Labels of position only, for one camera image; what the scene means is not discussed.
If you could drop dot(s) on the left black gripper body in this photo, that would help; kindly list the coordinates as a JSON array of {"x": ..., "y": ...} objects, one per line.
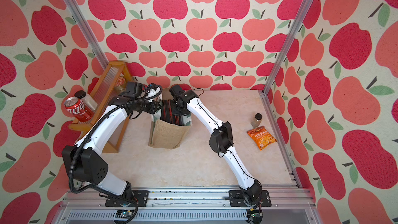
[{"x": 147, "y": 106}]

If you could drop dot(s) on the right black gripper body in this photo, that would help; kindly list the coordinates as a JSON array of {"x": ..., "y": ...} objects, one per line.
[{"x": 182, "y": 112}]

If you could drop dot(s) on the ping pong paddle case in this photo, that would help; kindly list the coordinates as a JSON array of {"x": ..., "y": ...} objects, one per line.
[
  {"x": 182, "y": 115},
  {"x": 174, "y": 113},
  {"x": 163, "y": 111},
  {"x": 168, "y": 117}
]

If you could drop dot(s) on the burlap canvas tote bag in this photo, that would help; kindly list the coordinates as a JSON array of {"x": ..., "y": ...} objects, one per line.
[{"x": 163, "y": 134}]

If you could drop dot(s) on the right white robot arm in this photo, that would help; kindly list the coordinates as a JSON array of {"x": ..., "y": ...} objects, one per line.
[{"x": 221, "y": 142}]

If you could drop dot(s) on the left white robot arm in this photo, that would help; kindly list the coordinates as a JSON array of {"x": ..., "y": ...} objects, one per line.
[{"x": 84, "y": 165}]

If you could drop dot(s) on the small round tin can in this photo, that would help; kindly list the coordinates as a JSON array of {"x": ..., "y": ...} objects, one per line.
[{"x": 120, "y": 84}]

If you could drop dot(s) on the wooden shelf rack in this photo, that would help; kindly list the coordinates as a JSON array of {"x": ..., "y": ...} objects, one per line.
[{"x": 102, "y": 93}]

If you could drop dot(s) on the clear jar black lid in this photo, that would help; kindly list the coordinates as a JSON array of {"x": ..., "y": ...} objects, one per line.
[{"x": 87, "y": 99}]

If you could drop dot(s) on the red soda can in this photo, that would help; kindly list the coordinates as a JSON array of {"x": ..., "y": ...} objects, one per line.
[{"x": 78, "y": 109}]

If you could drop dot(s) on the brown spice jar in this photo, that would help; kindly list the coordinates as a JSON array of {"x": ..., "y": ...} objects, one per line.
[{"x": 256, "y": 120}]

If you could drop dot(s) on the orange snack packet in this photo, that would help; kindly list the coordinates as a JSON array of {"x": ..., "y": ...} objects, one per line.
[{"x": 261, "y": 137}]

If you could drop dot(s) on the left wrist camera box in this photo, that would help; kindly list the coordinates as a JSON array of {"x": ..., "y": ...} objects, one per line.
[{"x": 133, "y": 90}]

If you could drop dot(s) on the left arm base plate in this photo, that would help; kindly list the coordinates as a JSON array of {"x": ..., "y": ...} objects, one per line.
[{"x": 131, "y": 199}]

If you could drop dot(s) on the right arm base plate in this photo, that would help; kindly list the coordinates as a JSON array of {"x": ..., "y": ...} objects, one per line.
[{"x": 238, "y": 198}]

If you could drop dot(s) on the front aluminium rail frame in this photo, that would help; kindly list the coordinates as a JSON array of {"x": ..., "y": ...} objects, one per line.
[{"x": 189, "y": 205}]

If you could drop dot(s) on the left aluminium frame post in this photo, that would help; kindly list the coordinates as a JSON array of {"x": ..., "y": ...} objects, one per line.
[{"x": 87, "y": 32}]

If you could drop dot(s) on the aluminium frame post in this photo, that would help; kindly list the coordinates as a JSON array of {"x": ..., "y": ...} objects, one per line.
[
  {"x": 87, "y": 32},
  {"x": 293, "y": 30}
]

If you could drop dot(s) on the right aluminium frame post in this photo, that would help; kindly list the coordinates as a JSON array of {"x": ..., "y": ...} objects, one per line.
[{"x": 293, "y": 30}]

